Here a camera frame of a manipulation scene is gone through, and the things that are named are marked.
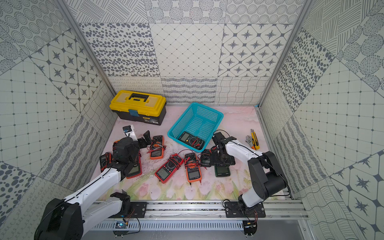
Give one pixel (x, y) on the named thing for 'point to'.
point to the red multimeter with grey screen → (166, 169)
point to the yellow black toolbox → (149, 108)
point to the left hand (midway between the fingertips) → (140, 131)
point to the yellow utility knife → (255, 139)
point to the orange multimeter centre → (193, 168)
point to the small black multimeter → (205, 160)
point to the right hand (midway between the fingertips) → (222, 164)
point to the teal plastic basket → (199, 120)
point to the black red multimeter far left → (106, 160)
